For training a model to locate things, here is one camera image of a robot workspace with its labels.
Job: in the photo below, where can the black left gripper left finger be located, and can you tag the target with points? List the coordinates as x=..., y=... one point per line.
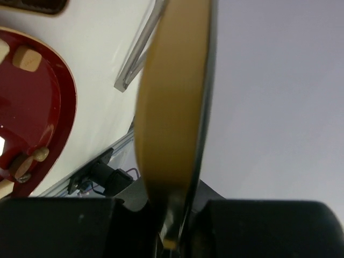
x=71, y=227

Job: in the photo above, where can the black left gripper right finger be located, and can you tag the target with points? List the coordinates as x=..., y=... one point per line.
x=265, y=228

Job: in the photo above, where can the silver tin lid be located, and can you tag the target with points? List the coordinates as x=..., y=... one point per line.
x=172, y=111

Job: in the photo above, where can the silver metal tweezers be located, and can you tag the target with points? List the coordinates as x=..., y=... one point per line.
x=136, y=59

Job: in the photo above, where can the white bar chocolate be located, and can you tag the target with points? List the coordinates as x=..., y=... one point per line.
x=6, y=188

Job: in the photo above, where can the dark chocolate lower right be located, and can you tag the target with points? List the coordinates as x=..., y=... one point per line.
x=24, y=178

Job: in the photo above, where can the brown oval chocolate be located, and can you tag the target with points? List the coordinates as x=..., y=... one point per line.
x=20, y=165

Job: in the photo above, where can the tan heart chocolate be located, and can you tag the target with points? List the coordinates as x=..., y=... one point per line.
x=40, y=154

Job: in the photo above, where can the white round chocolate top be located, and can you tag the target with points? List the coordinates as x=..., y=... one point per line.
x=4, y=50

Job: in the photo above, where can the round red tray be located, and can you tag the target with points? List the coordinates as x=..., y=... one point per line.
x=38, y=109

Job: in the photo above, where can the aluminium mounting rail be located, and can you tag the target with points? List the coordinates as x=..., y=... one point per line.
x=121, y=148

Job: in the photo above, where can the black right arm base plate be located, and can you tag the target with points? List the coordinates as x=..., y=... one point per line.
x=84, y=172

